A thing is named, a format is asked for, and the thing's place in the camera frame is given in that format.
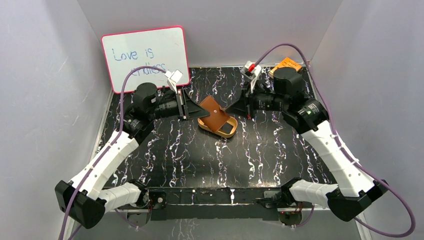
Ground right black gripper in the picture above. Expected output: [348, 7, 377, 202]
[224, 80, 287, 121]

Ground brown leather card holder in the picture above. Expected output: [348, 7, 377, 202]
[198, 95, 230, 133]

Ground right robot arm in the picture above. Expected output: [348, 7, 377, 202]
[225, 65, 387, 222]

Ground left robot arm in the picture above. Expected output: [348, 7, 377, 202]
[55, 82, 210, 229]

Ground orange oval tray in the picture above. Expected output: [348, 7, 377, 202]
[197, 116, 238, 139]

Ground orange book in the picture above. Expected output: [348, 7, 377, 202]
[268, 57, 302, 79]

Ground pink framed whiteboard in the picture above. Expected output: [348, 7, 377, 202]
[101, 26, 191, 94]

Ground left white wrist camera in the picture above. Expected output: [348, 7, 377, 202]
[164, 70, 183, 93]

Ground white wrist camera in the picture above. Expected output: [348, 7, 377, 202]
[240, 60, 263, 94]
[164, 70, 183, 93]

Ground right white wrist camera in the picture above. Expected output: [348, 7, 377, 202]
[240, 60, 263, 94]

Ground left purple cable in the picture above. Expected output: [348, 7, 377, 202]
[57, 65, 168, 240]

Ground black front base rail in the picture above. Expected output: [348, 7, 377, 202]
[148, 187, 291, 221]

